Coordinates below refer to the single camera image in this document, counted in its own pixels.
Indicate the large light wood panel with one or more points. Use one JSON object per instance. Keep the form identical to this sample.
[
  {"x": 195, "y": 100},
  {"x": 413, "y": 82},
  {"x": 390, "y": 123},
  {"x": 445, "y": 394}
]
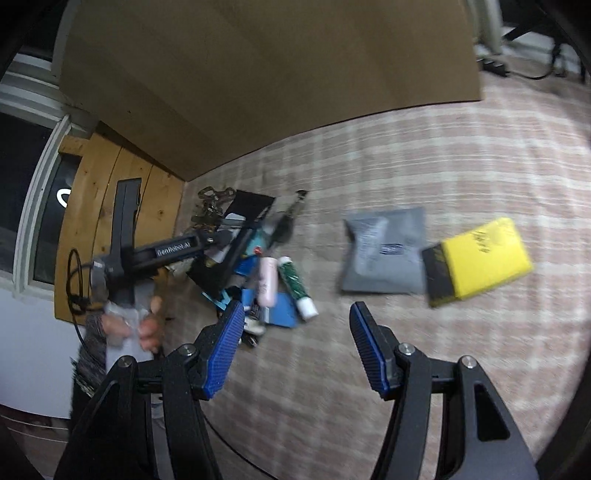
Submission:
[{"x": 277, "y": 69}]

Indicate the cyan plastic stand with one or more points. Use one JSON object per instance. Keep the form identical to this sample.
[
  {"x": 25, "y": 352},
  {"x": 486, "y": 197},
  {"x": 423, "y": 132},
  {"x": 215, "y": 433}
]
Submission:
[{"x": 221, "y": 300}]

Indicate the green tube white cap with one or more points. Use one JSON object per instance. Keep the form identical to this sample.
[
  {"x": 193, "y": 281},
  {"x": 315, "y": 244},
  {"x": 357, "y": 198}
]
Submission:
[{"x": 295, "y": 281}]

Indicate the black tripod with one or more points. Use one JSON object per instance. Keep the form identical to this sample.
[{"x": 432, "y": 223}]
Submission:
[{"x": 519, "y": 30}]

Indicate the bunch of keys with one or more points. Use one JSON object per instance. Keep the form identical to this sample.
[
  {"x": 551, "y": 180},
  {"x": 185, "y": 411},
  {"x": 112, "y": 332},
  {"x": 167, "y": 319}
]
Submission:
[{"x": 212, "y": 196}]

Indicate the white window frame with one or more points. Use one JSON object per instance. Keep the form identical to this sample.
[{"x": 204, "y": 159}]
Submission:
[{"x": 41, "y": 101}]

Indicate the metal spoon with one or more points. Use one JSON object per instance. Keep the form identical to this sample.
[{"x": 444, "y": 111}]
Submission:
[{"x": 291, "y": 217}]

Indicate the blue phone stand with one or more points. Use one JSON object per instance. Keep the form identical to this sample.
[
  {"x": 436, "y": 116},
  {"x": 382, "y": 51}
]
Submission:
[{"x": 281, "y": 314}]

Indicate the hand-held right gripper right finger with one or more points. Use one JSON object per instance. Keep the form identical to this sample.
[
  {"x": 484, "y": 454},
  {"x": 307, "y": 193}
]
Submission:
[{"x": 367, "y": 350}]

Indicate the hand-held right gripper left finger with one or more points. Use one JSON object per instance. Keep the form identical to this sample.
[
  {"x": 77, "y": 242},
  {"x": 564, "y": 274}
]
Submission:
[{"x": 226, "y": 350}]

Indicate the teal hand cream tube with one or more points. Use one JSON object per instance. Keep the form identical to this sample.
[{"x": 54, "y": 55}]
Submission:
[{"x": 256, "y": 241}]

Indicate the black power strip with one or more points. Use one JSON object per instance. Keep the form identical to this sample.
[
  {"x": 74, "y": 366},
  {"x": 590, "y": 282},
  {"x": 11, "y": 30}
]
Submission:
[{"x": 494, "y": 67}]

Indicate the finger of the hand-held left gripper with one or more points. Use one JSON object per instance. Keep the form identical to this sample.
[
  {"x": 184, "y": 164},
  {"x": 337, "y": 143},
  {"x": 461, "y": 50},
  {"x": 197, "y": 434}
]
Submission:
[
  {"x": 240, "y": 224},
  {"x": 217, "y": 272}
]

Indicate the pink tube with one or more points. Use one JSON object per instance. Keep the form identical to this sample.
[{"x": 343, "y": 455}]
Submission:
[{"x": 267, "y": 281}]

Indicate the pine wood board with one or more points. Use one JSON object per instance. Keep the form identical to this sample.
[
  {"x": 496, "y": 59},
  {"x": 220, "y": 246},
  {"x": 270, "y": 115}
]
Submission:
[{"x": 92, "y": 184}]

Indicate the black and yellow packet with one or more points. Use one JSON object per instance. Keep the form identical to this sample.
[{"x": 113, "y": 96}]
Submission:
[{"x": 485, "y": 258}]

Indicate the black card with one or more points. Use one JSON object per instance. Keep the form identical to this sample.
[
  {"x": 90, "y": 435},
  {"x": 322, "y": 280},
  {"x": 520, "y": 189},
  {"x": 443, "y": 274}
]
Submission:
[{"x": 249, "y": 202}]

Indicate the person's left hand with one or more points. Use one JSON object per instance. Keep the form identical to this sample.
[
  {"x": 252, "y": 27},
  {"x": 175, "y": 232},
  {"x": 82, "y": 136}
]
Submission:
[{"x": 150, "y": 325}]

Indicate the plain grey pouch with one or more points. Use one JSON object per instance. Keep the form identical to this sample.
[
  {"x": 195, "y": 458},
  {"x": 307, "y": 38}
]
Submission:
[{"x": 383, "y": 258}]

